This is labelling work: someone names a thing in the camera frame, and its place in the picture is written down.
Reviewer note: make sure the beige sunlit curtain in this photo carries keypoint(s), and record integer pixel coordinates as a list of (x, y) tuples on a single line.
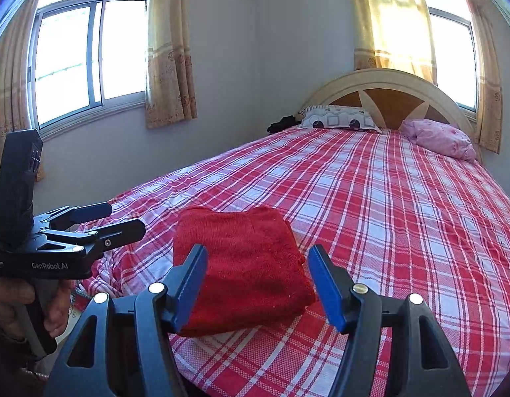
[(391, 20)]

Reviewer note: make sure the red knit sweater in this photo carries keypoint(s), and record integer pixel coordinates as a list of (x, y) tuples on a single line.
[(246, 264)]

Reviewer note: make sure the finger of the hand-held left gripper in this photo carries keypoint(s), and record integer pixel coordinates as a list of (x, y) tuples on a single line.
[(85, 213), (118, 233)]

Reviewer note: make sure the side window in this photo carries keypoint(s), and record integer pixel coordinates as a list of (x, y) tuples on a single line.
[(85, 53)]

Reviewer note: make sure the beige side window curtain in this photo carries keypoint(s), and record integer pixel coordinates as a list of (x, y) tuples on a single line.
[(11, 91), (170, 58)]

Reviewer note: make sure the pink pillow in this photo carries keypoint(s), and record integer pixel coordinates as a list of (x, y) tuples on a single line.
[(440, 136)]

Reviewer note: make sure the dark cloth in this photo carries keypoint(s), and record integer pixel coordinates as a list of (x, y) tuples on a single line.
[(283, 124)]

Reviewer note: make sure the beige narrow curtain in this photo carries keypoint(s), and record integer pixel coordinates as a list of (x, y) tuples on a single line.
[(484, 70)]

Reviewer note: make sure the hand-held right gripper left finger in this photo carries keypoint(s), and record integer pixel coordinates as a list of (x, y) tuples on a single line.
[(188, 289)]

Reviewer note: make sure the white patterned pillow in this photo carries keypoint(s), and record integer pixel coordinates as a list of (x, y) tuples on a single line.
[(337, 118)]

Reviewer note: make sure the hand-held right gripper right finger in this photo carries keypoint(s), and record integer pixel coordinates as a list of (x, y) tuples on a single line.
[(329, 293)]

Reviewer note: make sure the bed with red plaid sheet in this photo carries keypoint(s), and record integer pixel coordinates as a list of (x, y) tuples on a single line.
[(403, 235)]

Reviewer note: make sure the cream wooden headboard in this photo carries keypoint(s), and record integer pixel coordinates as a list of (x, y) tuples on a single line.
[(362, 80)]

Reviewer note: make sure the person's left hand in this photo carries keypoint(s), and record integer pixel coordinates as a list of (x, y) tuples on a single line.
[(58, 310)]

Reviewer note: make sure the person's left forearm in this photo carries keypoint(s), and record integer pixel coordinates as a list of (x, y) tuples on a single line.
[(7, 368)]

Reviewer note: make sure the window behind headboard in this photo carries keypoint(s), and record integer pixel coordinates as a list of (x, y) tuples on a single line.
[(451, 49)]

